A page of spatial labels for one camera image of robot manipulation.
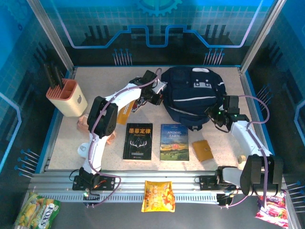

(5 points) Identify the black controller box with wires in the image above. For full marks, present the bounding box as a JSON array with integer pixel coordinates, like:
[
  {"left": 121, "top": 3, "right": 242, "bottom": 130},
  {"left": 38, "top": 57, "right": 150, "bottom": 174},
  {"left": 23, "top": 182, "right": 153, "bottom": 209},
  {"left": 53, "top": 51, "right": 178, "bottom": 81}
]
[
  {"left": 216, "top": 193, "right": 233, "bottom": 209},
  {"left": 82, "top": 190, "right": 101, "bottom": 208}
]

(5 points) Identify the black knife handle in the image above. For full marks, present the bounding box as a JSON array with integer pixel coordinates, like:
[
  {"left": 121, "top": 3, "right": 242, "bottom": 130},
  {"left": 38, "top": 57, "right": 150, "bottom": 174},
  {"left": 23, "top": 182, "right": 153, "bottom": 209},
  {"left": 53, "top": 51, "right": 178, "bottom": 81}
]
[
  {"left": 43, "top": 62, "right": 53, "bottom": 89},
  {"left": 49, "top": 61, "right": 59, "bottom": 88},
  {"left": 54, "top": 64, "right": 64, "bottom": 90}
]

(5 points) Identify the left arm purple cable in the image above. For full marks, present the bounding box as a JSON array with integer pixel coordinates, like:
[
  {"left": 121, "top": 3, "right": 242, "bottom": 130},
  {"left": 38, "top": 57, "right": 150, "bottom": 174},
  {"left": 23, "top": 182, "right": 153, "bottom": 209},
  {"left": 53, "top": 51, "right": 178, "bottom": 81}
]
[{"left": 83, "top": 68, "right": 163, "bottom": 208}]

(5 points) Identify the aluminium frame post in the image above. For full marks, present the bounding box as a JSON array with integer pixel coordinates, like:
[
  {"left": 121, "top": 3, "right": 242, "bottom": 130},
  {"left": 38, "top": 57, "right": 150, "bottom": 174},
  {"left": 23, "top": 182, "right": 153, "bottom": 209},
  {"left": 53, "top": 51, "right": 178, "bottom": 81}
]
[
  {"left": 240, "top": 0, "right": 286, "bottom": 73},
  {"left": 26, "top": 0, "right": 76, "bottom": 73}
]

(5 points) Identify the orange white notebook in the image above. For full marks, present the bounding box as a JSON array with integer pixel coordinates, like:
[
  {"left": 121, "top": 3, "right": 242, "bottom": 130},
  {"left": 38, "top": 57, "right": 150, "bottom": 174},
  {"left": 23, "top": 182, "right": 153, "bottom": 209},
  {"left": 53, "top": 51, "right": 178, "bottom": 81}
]
[{"left": 116, "top": 101, "right": 137, "bottom": 126}]

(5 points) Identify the yellow chips bag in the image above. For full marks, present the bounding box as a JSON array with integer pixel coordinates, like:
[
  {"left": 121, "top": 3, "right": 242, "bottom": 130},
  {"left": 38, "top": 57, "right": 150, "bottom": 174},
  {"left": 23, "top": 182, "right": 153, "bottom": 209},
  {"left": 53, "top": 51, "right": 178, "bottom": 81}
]
[{"left": 141, "top": 180, "right": 176, "bottom": 213}]

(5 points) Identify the beige terracotta knife holder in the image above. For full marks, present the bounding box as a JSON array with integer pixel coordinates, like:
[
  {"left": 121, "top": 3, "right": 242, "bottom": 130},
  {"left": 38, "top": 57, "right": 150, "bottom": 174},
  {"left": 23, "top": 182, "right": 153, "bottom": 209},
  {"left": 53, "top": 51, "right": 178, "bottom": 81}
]
[{"left": 45, "top": 78, "right": 88, "bottom": 117}]

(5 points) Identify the pink translucent pencil case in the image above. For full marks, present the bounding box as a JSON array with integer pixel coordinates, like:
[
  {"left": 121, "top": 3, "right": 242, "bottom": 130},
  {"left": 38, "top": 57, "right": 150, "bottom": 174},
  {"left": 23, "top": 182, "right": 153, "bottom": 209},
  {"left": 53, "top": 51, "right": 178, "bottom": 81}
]
[{"left": 76, "top": 114, "right": 116, "bottom": 146}]

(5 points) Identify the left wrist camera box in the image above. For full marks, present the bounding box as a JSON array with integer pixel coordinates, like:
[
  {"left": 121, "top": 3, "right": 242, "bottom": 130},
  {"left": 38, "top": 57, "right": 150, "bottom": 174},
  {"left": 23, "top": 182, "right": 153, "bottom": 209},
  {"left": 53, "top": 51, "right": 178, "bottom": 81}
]
[{"left": 152, "top": 80, "right": 167, "bottom": 94}]

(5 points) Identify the brown leather wallet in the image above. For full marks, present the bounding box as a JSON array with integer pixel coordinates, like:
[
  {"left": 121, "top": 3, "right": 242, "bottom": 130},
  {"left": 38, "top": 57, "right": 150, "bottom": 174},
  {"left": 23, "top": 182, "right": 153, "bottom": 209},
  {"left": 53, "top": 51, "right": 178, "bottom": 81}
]
[{"left": 192, "top": 140, "right": 214, "bottom": 163}]

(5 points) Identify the navy blue backpack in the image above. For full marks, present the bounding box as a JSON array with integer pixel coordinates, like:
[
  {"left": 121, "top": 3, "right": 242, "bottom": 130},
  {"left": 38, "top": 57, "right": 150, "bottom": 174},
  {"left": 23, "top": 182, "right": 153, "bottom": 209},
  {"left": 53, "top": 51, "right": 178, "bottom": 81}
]
[{"left": 161, "top": 66, "right": 227, "bottom": 132}]

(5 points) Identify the aluminium mounting rail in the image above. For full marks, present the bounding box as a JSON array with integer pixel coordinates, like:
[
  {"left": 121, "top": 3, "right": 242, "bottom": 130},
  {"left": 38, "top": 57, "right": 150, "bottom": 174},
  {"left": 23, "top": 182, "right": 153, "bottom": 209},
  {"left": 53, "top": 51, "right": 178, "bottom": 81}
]
[{"left": 28, "top": 170, "right": 286, "bottom": 193}]

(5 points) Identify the purple Fox's candy bag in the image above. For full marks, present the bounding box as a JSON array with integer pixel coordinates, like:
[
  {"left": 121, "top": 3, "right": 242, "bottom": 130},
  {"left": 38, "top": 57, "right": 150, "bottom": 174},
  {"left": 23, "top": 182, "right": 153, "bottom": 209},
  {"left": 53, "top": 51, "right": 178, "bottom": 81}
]
[{"left": 254, "top": 189, "right": 289, "bottom": 227}]

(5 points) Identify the black book gold title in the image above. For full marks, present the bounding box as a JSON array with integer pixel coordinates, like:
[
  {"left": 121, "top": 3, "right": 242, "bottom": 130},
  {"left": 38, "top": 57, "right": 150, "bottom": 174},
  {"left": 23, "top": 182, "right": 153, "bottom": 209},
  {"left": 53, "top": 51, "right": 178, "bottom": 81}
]
[{"left": 122, "top": 123, "right": 153, "bottom": 161}]

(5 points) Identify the grey slotted cable duct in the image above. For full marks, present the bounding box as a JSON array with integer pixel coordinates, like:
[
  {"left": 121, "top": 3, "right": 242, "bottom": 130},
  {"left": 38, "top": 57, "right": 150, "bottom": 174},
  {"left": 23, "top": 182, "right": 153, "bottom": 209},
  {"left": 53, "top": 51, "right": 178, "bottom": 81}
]
[{"left": 35, "top": 192, "right": 220, "bottom": 204}]

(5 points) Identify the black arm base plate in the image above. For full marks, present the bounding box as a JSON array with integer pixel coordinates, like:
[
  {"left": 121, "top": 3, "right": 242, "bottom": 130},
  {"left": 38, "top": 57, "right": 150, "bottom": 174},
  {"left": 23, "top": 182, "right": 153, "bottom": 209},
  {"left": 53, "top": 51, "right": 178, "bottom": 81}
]
[
  {"left": 72, "top": 175, "right": 116, "bottom": 191},
  {"left": 199, "top": 175, "right": 243, "bottom": 191}
]

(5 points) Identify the green Fox's candy bag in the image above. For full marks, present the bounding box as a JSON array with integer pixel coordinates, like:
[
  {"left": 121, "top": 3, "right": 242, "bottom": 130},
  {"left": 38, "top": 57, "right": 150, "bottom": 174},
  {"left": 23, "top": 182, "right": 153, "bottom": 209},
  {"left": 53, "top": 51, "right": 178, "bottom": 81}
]
[{"left": 13, "top": 192, "right": 61, "bottom": 229}]

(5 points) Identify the Animal Farm book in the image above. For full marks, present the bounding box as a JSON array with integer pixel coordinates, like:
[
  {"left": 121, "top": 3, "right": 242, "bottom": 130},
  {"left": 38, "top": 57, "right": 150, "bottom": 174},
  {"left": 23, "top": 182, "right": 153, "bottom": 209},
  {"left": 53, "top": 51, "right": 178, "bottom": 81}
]
[{"left": 160, "top": 124, "right": 190, "bottom": 161}]

